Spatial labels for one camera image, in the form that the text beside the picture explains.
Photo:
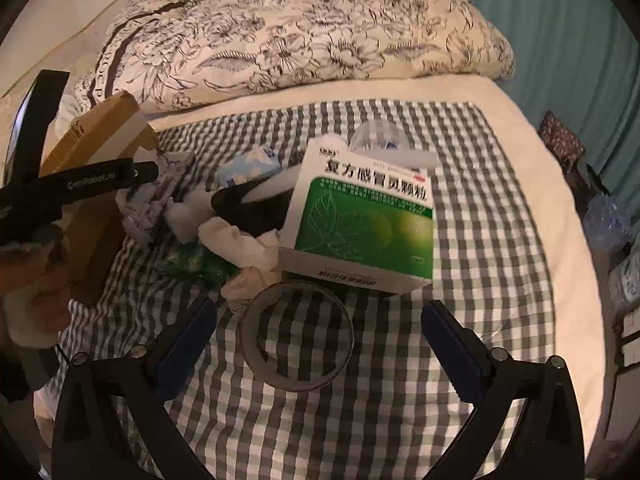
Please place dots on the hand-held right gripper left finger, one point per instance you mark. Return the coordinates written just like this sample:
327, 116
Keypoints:
185, 345

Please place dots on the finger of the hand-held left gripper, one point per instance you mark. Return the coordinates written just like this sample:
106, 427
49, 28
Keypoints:
35, 125
90, 180

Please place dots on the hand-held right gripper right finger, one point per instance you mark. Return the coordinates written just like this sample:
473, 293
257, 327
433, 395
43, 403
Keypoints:
452, 352

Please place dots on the brown cardboard box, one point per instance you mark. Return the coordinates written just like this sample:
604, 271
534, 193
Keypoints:
110, 120

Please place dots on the clear tape roll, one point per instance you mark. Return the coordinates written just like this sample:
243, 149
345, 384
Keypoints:
295, 384

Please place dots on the blue white tissue packet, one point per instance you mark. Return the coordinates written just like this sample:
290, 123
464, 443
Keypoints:
247, 165

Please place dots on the green white medicine box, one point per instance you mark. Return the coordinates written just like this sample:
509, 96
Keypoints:
360, 220

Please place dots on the person's left hand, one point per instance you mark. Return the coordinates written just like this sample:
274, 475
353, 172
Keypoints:
45, 280

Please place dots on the printed plastic packet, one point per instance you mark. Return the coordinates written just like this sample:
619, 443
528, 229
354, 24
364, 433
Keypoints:
150, 205

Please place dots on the green plastic packet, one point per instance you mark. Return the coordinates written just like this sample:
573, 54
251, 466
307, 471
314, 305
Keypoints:
190, 260

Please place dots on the grey checkered cloth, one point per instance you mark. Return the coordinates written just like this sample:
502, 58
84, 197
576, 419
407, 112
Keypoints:
380, 410

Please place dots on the crumpled white tissue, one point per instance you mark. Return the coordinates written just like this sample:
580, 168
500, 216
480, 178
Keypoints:
230, 240

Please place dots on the cream bed mattress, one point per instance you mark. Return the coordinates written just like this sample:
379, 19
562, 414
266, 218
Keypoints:
550, 200

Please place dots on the pale plastic bag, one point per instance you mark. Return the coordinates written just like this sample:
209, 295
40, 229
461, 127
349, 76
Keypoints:
625, 285

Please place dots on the dark clothes pile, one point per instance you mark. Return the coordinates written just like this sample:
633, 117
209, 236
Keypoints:
590, 180

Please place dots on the clear plastic bottle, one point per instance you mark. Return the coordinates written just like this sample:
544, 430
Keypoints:
375, 136

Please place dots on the dark floral bag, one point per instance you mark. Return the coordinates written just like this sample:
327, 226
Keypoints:
560, 132

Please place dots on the floral duvet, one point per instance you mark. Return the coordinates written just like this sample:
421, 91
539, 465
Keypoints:
300, 25

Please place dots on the teal curtain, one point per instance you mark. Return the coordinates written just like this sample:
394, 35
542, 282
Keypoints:
550, 35

